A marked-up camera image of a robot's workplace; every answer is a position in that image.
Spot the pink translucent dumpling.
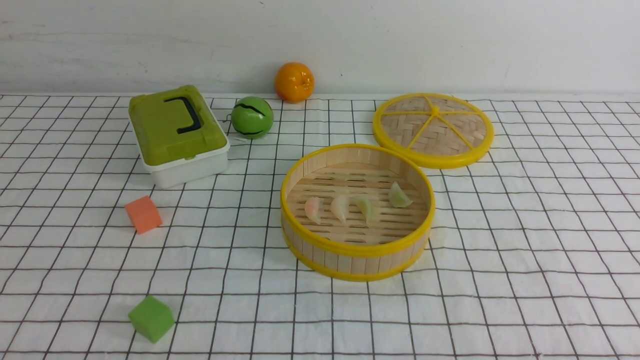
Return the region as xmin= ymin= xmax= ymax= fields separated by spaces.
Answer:
xmin=304 ymin=196 xmax=323 ymax=225

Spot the white translucent dumpling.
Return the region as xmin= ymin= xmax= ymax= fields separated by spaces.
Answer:
xmin=330 ymin=194 xmax=350 ymax=226

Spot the pale green dumpling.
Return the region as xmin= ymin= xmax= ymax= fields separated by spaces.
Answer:
xmin=355 ymin=196 xmax=374 ymax=227

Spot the green tinted dumpling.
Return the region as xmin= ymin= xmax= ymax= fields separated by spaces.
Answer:
xmin=388 ymin=181 xmax=413 ymax=208

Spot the yellow rimmed bamboo steamer tray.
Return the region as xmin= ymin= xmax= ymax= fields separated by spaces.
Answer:
xmin=279 ymin=144 xmax=435 ymax=281

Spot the yellow rimmed bamboo steamer lid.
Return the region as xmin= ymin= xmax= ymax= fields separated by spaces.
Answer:
xmin=372 ymin=92 xmax=495 ymax=169

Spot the green toy watermelon ball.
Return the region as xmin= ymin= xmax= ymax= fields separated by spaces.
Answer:
xmin=230 ymin=96 xmax=274 ymax=139

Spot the orange toy fruit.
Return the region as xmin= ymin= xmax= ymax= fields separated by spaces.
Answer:
xmin=274 ymin=62 xmax=315 ymax=104

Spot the green lid white storage box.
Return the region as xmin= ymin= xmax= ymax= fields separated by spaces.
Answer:
xmin=128 ymin=85 xmax=230 ymax=189

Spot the orange foam cube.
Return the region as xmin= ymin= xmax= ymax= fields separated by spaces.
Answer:
xmin=125 ymin=195 xmax=163 ymax=234

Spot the green foam cube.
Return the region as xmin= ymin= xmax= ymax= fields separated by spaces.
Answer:
xmin=128 ymin=295 xmax=176 ymax=344

